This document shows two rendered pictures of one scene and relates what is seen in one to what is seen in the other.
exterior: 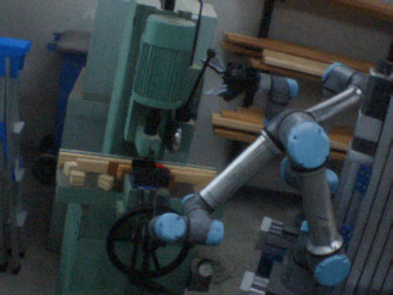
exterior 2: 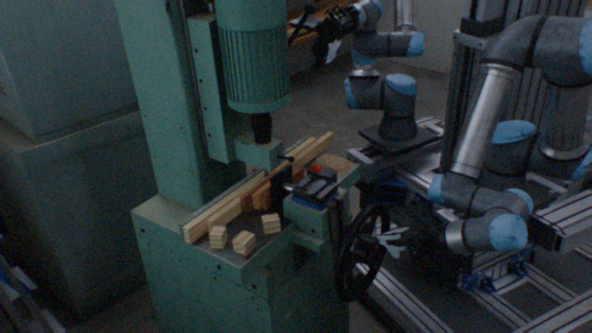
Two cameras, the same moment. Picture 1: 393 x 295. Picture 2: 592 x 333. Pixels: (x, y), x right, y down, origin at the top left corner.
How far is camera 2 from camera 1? 1.60 m
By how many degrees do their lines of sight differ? 37
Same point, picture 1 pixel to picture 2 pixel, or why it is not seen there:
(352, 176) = not seen: hidden behind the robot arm
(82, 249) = (275, 309)
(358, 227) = (511, 108)
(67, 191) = (249, 267)
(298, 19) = not seen: outside the picture
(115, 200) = (290, 234)
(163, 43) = (269, 21)
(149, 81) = (264, 80)
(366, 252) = not seen: hidden behind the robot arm
